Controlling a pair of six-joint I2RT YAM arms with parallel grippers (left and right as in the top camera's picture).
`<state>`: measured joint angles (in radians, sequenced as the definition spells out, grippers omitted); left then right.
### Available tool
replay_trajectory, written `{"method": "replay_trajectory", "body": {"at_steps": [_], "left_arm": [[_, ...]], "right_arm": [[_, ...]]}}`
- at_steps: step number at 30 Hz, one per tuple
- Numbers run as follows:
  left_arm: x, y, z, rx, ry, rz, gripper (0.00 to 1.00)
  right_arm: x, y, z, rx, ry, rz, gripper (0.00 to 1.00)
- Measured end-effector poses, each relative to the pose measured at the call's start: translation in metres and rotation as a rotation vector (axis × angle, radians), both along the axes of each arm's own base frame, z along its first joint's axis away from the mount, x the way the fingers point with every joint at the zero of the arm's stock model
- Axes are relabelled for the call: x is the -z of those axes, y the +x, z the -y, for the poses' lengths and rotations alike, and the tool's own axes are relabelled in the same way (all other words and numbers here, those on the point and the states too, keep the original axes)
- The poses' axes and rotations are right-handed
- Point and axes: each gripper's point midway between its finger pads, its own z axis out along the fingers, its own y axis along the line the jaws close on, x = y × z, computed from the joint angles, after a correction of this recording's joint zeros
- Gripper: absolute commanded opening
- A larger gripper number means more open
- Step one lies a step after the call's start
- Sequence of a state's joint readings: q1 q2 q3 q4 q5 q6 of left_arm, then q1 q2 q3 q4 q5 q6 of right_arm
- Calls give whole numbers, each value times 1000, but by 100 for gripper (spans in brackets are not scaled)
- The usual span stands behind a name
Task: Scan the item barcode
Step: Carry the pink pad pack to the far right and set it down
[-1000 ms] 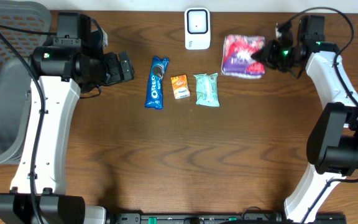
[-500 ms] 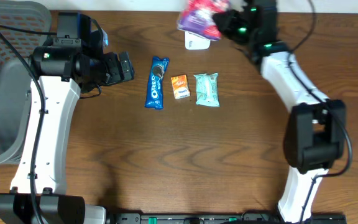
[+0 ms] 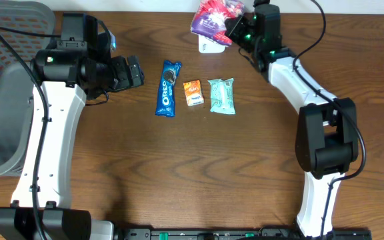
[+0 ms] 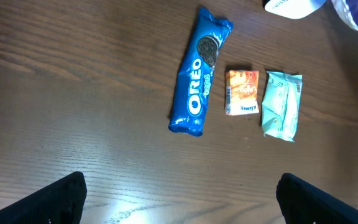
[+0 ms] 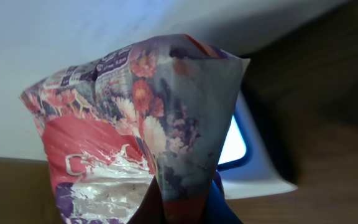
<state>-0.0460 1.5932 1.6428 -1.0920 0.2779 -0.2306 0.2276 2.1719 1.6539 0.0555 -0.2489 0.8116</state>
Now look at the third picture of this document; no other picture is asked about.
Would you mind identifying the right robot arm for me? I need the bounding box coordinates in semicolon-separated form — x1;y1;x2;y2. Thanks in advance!
225;13;365;239

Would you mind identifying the grey plastic mesh basket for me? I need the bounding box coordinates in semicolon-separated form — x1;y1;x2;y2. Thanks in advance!
0;1;55;177

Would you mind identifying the orange tissue packet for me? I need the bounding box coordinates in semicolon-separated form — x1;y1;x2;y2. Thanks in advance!
183;80;205;107

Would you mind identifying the blue Oreo cookie pack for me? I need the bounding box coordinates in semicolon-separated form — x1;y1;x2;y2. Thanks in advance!
155;60;182;117

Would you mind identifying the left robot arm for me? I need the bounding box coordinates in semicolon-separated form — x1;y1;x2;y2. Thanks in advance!
0;49;144;239

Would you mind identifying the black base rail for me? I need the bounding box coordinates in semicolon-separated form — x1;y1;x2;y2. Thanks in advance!
113;227;373;240

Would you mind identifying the red purple pad pack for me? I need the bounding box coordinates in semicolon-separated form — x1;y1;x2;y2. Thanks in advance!
190;0;245;46

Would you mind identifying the mint green wipes pack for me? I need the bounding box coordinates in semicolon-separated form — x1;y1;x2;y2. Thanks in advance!
208;78;236;115

